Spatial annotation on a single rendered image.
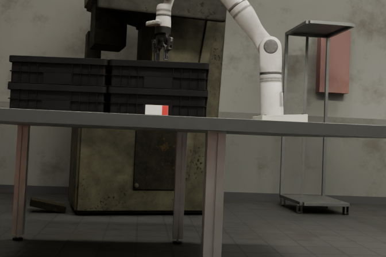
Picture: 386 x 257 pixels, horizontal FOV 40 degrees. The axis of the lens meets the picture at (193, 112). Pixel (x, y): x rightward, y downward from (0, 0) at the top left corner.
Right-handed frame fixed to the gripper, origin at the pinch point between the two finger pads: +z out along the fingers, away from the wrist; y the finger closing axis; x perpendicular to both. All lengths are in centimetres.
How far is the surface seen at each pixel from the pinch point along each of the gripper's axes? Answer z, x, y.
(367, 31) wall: -83, -359, 92
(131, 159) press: 56, -90, 140
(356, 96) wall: -14, -352, 98
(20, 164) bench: 57, 19, 98
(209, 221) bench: 63, 36, -72
